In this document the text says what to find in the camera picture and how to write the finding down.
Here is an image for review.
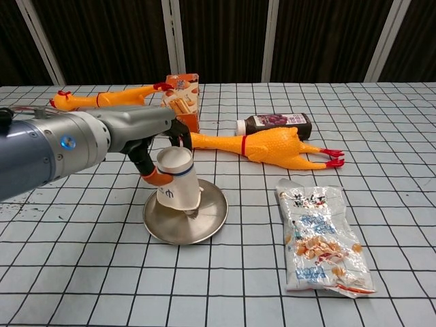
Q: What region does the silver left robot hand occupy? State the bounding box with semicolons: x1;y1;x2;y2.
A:
97;107;193;187

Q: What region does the white paper cup blue stripe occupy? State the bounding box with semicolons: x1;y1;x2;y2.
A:
155;146;202;211

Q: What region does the round metal plate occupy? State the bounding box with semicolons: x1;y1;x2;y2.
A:
142;179;228;245

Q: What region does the orange egg roll box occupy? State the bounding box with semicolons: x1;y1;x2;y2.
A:
159;73;201;133

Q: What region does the yellow rubber chicken toy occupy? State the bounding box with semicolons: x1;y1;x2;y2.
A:
49;82;171;112
190;126;345;170

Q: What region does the dark grape juice bottle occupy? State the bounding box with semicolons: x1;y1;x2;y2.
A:
234;113;313;141

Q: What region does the checkered light blue tablecloth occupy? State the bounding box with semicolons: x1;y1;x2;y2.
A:
0;81;436;327

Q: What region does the white blue snack bag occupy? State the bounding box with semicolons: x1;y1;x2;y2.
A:
275;178;378;298

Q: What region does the white frame post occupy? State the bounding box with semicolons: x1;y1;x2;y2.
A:
16;0;66;86
162;0;187;78
364;0;411;82
261;0;279;83

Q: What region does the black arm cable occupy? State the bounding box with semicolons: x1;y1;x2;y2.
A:
0;107;14;132

